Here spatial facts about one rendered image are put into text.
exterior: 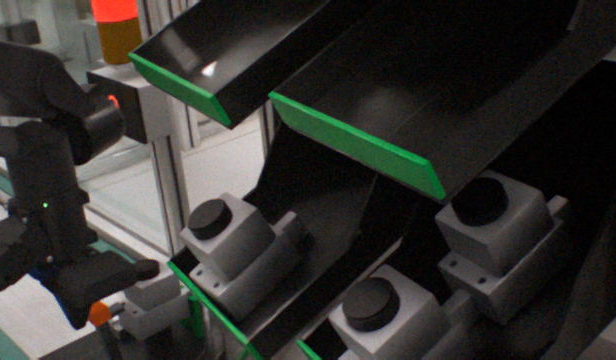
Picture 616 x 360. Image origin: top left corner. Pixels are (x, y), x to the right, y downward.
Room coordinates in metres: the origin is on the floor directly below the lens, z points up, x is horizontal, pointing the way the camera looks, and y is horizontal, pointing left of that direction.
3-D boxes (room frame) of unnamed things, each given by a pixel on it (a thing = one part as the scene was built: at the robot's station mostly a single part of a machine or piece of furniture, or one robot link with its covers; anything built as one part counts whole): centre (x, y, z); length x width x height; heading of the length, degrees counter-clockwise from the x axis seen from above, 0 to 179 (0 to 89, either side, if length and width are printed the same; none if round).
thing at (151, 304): (0.72, 0.17, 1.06); 0.08 x 0.04 x 0.07; 129
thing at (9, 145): (0.67, 0.24, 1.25); 0.09 x 0.06 x 0.07; 159
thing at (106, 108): (0.71, 0.23, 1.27); 0.12 x 0.08 x 0.11; 159
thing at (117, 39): (0.94, 0.21, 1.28); 0.05 x 0.05 x 0.05
